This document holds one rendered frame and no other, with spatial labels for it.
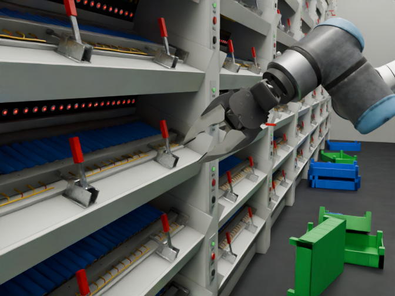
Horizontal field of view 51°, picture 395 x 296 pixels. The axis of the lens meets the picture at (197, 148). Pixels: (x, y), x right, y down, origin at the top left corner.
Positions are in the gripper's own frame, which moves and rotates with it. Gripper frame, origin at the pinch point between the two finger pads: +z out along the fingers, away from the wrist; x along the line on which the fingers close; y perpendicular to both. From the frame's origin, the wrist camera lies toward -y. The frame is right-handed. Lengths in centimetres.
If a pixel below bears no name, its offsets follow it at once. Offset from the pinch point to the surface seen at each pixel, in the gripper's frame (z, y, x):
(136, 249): 19.4, 15.0, -8.3
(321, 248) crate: -23, 60, -49
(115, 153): 11.4, 2.8, 7.9
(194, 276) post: 14.0, 34.3, -23.9
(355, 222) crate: -49, 90, -62
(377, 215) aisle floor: -79, 135, -83
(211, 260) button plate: 8.1, 35.5, -23.9
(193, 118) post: -7.7, 23.4, 6.4
